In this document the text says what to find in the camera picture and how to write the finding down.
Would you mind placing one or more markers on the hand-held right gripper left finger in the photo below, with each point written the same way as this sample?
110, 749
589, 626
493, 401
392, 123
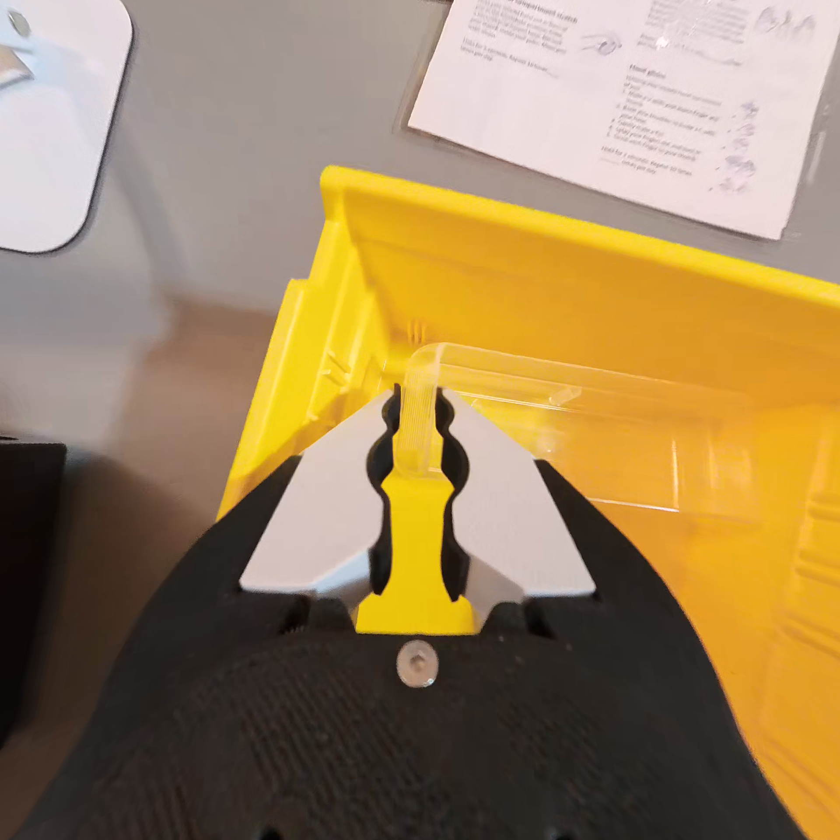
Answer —
315, 518

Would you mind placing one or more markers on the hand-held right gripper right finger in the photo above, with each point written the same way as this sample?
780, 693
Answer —
518, 525

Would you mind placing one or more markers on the clear plastic drawer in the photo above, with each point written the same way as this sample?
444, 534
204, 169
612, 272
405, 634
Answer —
590, 420

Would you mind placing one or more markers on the yellow storage bin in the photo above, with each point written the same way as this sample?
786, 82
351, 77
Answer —
525, 275

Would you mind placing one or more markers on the black drawer cabinet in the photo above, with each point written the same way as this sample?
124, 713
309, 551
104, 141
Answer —
26, 558

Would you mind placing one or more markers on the grey desk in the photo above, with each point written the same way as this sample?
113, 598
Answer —
229, 164

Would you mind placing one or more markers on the white desk stand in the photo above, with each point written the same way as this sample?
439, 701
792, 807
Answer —
46, 144

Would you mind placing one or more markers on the printed paper sheet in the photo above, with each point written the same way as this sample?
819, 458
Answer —
558, 98

